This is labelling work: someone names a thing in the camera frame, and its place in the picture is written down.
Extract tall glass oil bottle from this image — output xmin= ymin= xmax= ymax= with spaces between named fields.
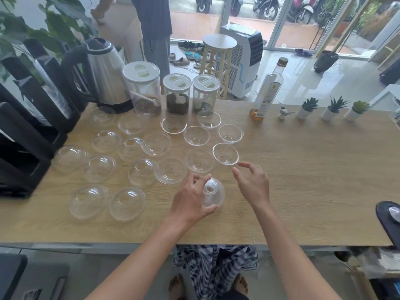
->
xmin=250 ymin=57 xmax=289 ymax=121

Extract light green succulent white pot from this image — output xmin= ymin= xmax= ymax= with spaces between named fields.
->
xmin=343 ymin=100 xmax=371 ymax=123

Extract person's right hand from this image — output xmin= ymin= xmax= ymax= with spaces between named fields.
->
xmin=232 ymin=161 xmax=271 ymax=213

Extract clear jar of dark grounds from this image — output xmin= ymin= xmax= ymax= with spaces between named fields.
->
xmin=162 ymin=73 xmax=192 ymax=117

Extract person's right foot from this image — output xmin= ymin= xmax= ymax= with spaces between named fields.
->
xmin=232 ymin=274 xmax=249 ymax=296

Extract rosette succulent in white pot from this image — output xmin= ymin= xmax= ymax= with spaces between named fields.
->
xmin=296 ymin=97 xmax=319 ymax=121

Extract person's left foot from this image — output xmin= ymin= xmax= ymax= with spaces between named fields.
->
xmin=168 ymin=274 xmax=187 ymax=300

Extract large clear jar white lid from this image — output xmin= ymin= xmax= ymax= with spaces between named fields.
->
xmin=122 ymin=60 xmax=163 ymax=118

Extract checkered trousers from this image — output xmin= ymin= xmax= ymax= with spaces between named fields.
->
xmin=173 ymin=245 xmax=259 ymax=300

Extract person's left forearm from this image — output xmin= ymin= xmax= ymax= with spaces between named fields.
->
xmin=84 ymin=215 xmax=194 ymax=300

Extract person's left hand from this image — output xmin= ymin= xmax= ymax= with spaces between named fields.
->
xmin=168 ymin=173 xmax=219 ymax=230

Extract group of clear plastic lids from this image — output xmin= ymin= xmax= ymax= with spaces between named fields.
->
xmin=51 ymin=106 xmax=244 ymax=223

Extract round wooden stool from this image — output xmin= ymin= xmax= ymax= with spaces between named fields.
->
xmin=199 ymin=34 xmax=238 ymax=99

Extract black table clamp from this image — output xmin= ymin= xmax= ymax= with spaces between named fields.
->
xmin=375 ymin=200 xmax=400 ymax=250

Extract person's right forearm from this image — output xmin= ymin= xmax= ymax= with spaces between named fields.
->
xmin=253 ymin=200 xmax=343 ymax=300

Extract small white figurine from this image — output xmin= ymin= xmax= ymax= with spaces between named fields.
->
xmin=277 ymin=106 xmax=295 ymax=121

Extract white portable air cooler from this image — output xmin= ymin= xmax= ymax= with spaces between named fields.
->
xmin=215 ymin=23 xmax=264 ymax=100

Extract person's foot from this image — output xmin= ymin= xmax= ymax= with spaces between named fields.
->
xmin=168 ymin=274 xmax=187 ymax=300
xmin=232 ymin=274 xmax=249 ymax=296

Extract row of parked motorbikes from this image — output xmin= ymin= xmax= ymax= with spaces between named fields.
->
xmin=195 ymin=0 xmax=332 ymax=25

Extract white side table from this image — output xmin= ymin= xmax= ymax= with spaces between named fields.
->
xmin=368 ymin=84 xmax=400 ymax=125

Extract black plastic chair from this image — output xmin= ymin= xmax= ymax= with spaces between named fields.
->
xmin=0 ymin=253 xmax=28 ymax=300

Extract black cup lid organizer rack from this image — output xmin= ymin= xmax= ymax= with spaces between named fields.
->
xmin=0 ymin=39 xmax=82 ymax=199

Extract spiky succulent in white pot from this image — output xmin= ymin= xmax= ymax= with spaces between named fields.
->
xmin=320 ymin=95 xmax=350 ymax=122

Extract steel electric kettle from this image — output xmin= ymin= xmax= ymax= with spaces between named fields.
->
xmin=62 ymin=37 xmax=134 ymax=115

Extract clear jar with white lid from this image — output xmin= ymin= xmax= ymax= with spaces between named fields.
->
xmin=192 ymin=74 xmax=221 ymax=115

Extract large leafy potted plant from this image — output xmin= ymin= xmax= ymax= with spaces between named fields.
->
xmin=0 ymin=0 xmax=99 ymax=82

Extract row of shoes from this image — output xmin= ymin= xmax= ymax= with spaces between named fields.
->
xmin=169 ymin=40 xmax=207 ymax=70

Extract nested stack of dome lids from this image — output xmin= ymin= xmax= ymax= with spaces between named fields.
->
xmin=201 ymin=177 xmax=225 ymax=210

